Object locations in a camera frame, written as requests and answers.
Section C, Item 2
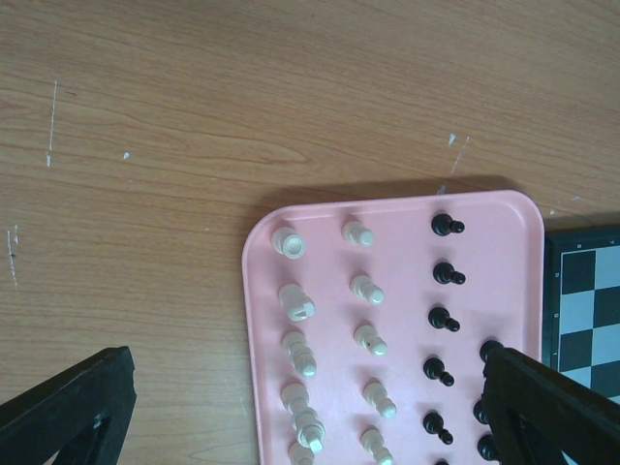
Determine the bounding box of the white knight chess piece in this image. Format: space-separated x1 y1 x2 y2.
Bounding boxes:
278 283 316 322

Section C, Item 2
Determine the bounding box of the black queen chess piece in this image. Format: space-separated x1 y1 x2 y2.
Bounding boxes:
480 339 503 363

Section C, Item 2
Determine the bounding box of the black king chess piece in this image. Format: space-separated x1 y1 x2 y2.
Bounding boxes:
473 399 488 424

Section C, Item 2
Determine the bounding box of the white pawn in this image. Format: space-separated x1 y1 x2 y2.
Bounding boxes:
362 382 397 419
350 275 385 305
354 324 388 357
342 221 375 247

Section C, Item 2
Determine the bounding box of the pink plastic tray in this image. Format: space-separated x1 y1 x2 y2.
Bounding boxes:
241 191 543 464

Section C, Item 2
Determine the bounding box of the black and white chessboard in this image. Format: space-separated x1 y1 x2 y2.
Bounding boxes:
542 225 619 403

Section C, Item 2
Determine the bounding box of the white bishop chess piece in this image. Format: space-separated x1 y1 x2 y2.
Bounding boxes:
281 330 318 379

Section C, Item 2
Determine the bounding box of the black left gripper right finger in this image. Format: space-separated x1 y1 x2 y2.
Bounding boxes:
481 346 619 464

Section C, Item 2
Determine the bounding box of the black pawn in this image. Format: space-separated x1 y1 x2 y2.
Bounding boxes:
431 213 465 236
422 356 454 387
433 262 466 285
428 306 460 332
422 411 453 446

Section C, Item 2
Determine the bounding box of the white queen chess piece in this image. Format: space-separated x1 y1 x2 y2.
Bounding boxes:
280 383 326 453

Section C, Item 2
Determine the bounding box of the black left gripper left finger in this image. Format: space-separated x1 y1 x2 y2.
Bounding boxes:
1 346 137 464

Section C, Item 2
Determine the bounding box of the white rook chess piece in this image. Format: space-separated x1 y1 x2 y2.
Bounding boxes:
271 227 306 260

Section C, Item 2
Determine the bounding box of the white king chess piece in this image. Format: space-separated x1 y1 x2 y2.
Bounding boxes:
288 443 315 465

